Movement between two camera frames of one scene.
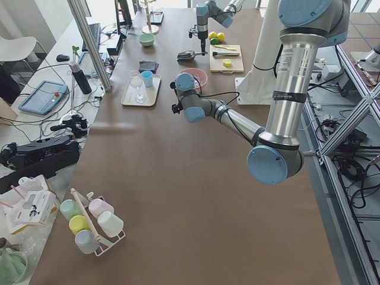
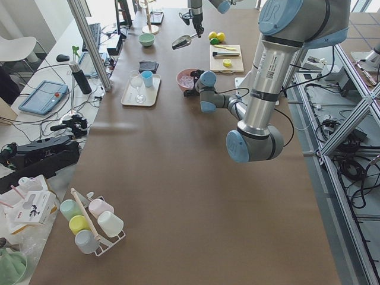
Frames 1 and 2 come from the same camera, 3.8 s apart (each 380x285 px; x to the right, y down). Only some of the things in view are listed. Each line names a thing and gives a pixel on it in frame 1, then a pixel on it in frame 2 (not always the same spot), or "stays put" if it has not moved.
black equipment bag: (44, 158) stays put
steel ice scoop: (187, 55) -> (183, 41)
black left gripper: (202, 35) -> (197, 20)
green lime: (214, 41) stays put
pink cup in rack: (97, 206) stays put
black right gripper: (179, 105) -> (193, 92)
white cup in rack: (110, 224) stays put
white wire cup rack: (105, 242) stays put
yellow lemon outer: (221, 36) stays put
